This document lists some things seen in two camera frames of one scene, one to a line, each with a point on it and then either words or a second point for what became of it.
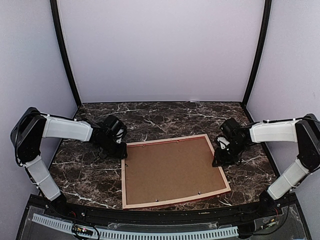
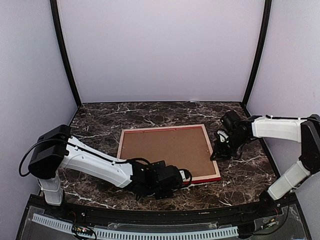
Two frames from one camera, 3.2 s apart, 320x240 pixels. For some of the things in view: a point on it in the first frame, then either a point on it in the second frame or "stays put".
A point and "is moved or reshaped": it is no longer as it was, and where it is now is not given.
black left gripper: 120,154 to 169,194
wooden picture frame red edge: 168,170 to 195,180
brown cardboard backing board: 161,170 is moved or reshaped
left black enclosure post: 66,59 stays put
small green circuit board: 81,231 stays put
